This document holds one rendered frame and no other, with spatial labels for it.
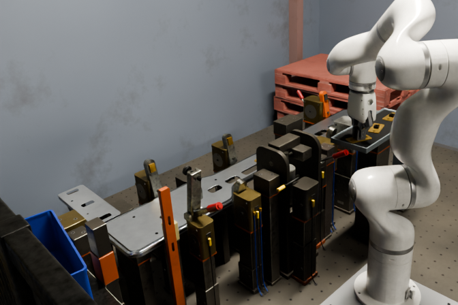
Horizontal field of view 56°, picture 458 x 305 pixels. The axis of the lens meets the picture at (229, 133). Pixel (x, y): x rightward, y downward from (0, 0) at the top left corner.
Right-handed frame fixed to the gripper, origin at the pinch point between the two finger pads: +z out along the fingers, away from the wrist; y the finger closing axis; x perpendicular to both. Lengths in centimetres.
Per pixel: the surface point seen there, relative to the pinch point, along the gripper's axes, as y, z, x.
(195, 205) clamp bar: -7, 9, 60
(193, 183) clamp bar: -9, 0, 60
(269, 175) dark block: -3.7, 6.4, 34.7
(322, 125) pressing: 49, 18, -15
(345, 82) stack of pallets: 157, 39, -99
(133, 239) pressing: -2, 18, 79
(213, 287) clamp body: -11, 37, 58
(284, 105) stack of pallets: 216, 72, -75
